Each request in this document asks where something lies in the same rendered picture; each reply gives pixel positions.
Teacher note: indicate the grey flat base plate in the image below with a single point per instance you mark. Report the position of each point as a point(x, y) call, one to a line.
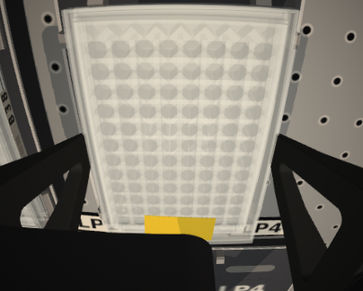
point(323, 110)

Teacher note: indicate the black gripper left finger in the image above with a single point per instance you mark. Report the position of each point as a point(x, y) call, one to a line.
point(21, 181)

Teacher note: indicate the translucent white plate lid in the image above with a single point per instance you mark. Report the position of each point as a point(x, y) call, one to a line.
point(180, 105)

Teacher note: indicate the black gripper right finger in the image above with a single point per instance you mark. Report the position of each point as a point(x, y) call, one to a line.
point(342, 184)

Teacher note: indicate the white microplate lid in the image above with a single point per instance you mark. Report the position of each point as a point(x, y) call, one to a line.
point(31, 215)

